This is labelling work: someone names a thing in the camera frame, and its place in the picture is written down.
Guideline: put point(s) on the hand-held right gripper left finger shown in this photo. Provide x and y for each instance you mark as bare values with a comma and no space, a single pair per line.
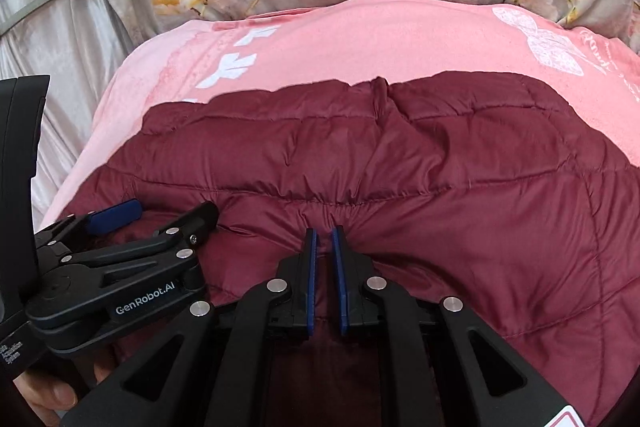
311,287

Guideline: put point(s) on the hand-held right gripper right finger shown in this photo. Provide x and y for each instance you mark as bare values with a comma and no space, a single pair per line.
342,287

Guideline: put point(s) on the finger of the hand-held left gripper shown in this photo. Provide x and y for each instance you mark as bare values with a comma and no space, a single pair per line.
117,212
197,219

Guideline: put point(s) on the maroon quilted puffer jacket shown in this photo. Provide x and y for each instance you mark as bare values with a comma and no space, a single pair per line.
425,187

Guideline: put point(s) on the person's left hand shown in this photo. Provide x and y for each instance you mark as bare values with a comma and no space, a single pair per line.
50,397

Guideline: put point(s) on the silver satin curtain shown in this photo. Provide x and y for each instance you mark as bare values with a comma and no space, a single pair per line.
65,72

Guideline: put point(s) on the pink printed blanket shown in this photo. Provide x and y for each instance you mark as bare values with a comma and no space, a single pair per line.
350,42

